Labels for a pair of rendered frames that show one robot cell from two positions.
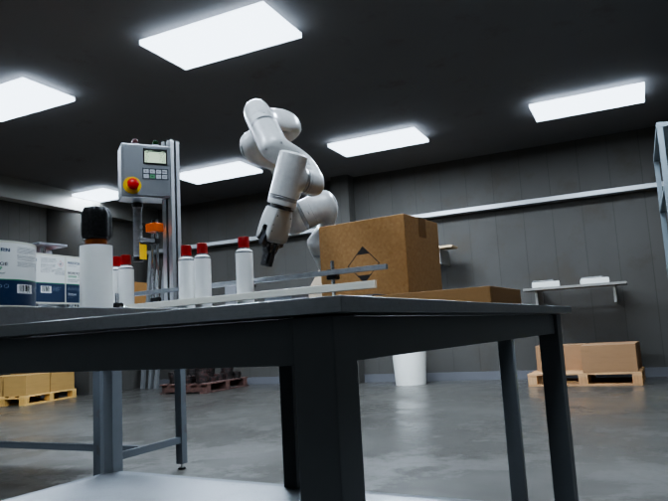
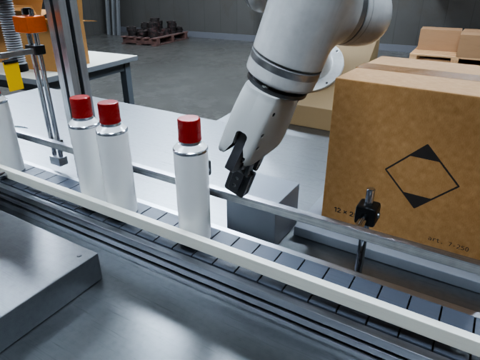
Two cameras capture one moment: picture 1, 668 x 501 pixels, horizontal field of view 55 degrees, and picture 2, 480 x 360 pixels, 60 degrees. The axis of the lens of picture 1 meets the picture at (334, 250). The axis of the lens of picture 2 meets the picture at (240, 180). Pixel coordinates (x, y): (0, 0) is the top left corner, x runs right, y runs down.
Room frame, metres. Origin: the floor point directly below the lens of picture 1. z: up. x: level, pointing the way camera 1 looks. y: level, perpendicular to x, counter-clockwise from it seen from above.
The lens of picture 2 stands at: (1.31, 0.18, 1.27)
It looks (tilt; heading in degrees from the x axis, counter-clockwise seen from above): 26 degrees down; 1
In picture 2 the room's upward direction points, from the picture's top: straight up
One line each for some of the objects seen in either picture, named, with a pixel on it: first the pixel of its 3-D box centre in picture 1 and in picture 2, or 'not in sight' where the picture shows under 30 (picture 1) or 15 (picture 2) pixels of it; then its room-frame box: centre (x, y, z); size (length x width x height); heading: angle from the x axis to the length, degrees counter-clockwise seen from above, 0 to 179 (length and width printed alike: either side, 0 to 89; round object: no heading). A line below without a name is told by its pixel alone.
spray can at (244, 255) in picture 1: (245, 270); (192, 182); (1.87, 0.27, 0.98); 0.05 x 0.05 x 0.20
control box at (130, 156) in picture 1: (144, 173); not in sight; (2.19, 0.65, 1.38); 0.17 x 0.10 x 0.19; 115
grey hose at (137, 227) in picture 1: (137, 232); (8, 20); (2.23, 0.69, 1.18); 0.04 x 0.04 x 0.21
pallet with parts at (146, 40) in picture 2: (206, 375); (156, 29); (10.47, 2.18, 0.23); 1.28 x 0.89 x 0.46; 155
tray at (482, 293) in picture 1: (445, 300); not in sight; (1.57, -0.27, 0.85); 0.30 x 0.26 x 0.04; 60
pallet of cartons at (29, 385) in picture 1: (30, 378); not in sight; (10.00, 4.80, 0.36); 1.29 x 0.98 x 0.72; 155
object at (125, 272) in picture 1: (126, 285); (0, 127); (2.11, 0.70, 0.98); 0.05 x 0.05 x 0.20
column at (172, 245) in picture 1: (172, 234); (65, 29); (2.21, 0.56, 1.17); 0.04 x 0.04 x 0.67; 60
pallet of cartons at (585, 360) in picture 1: (585, 363); (458, 47); (8.19, -3.10, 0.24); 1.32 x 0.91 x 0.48; 65
